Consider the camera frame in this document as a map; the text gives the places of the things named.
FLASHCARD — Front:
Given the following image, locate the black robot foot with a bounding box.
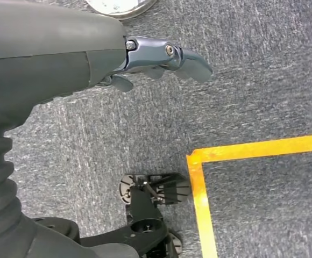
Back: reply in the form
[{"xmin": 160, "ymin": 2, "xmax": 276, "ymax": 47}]
[{"xmin": 119, "ymin": 173, "xmax": 192, "ymax": 255}]

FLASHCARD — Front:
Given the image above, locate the black robot leg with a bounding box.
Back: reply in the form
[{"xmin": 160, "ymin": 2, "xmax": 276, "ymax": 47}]
[{"xmin": 33, "ymin": 187, "xmax": 170, "ymax": 258}]

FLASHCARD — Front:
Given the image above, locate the yellow floor tape square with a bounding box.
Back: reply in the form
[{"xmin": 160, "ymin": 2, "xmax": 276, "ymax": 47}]
[{"xmin": 186, "ymin": 133, "xmax": 312, "ymax": 258}]

